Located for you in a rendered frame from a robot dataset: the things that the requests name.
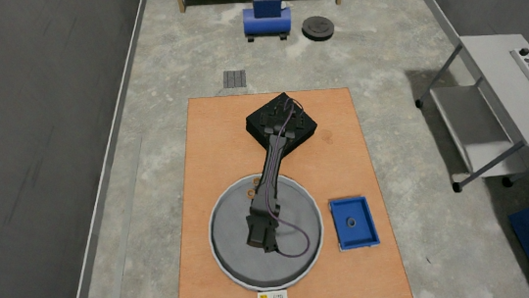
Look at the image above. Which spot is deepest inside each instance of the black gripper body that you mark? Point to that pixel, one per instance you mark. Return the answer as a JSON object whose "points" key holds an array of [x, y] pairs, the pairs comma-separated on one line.
{"points": [[249, 220]]}

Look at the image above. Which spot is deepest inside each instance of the blue open box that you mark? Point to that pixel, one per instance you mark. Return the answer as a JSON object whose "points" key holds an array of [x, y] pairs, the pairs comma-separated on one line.
{"points": [[363, 233]]}

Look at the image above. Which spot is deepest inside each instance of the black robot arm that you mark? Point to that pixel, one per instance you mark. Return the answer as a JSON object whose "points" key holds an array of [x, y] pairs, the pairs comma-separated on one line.
{"points": [[262, 228]]}

